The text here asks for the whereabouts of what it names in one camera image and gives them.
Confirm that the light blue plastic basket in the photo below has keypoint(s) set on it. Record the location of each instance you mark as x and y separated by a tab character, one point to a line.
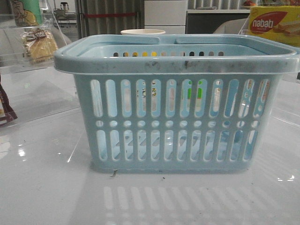
176	103

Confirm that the white paper cup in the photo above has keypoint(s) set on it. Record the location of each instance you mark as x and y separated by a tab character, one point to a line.
142	32

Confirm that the white drawer cabinet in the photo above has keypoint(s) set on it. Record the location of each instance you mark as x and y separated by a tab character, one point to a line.
167	15

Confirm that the clear acrylic shelf left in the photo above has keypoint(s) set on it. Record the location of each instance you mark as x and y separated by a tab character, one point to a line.
34	91

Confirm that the brown snack packet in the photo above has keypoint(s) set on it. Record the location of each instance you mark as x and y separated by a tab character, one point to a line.
7	114

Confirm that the green yellow snack canister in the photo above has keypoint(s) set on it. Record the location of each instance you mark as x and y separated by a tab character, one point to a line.
27	13

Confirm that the clear acrylic stand right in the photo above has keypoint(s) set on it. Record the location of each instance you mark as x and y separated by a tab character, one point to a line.
292	113

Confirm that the yellow nabati wafer box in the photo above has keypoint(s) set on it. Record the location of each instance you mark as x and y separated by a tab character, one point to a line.
280	24

